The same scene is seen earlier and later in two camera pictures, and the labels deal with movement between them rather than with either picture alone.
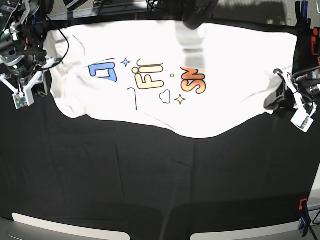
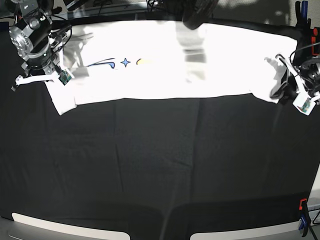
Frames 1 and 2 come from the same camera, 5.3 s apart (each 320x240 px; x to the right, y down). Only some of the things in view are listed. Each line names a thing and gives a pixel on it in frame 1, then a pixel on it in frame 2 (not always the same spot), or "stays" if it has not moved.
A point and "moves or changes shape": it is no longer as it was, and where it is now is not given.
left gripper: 38,83 → 63,71
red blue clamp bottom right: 305,221 stays
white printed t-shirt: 185,82 moves or changes shape
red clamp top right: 313,41 stays
